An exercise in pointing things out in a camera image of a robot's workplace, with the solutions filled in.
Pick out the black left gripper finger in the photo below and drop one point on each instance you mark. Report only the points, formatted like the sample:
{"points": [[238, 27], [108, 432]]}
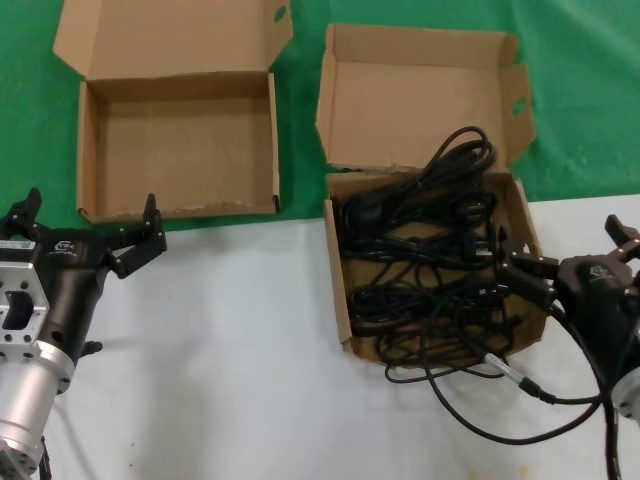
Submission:
{"points": [[25, 215], [145, 245]]}

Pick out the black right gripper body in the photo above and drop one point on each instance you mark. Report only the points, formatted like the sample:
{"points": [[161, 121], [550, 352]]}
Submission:
{"points": [[600, 300]]}

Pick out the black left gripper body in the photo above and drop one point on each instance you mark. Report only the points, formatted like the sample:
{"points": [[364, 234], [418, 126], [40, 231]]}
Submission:
{"points": [[70, 280]]}

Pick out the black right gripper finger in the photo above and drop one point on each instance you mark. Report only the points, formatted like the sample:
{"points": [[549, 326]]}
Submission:
{"points": [[625, 237], [532, 277]]}

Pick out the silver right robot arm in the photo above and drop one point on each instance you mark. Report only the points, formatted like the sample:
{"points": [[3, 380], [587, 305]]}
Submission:
{"points": [[631, 395]]}

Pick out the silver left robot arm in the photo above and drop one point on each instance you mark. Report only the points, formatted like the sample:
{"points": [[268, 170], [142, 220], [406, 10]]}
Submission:
{"points": [[25, 395]]}

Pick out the brown cardboard box intact lid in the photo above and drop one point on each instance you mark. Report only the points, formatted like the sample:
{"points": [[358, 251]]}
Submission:
{"points": [[175, 135]]}

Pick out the brown cardboard box torn lid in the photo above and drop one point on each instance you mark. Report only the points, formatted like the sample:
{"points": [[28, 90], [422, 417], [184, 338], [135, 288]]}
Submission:
{"points": [[415, 90]]}

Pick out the green cloth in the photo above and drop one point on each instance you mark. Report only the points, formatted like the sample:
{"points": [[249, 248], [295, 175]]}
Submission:
{"points": [[30, 125]]}

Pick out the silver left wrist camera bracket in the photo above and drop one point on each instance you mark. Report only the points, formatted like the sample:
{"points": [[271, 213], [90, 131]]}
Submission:
{"points": [[17, 305]]}

